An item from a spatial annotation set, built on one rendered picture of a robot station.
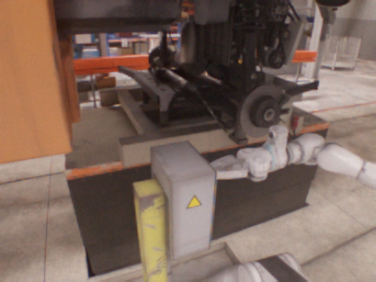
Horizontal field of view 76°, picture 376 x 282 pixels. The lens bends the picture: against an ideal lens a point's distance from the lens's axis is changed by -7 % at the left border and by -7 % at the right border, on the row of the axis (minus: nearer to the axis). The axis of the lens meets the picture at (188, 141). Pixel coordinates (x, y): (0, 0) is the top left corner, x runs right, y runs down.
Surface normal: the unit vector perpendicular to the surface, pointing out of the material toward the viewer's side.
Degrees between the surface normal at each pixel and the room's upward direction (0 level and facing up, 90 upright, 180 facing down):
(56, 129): 90
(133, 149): 90
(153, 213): 90
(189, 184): 90
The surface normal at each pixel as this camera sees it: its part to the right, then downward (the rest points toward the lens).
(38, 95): 0.40, 0.42
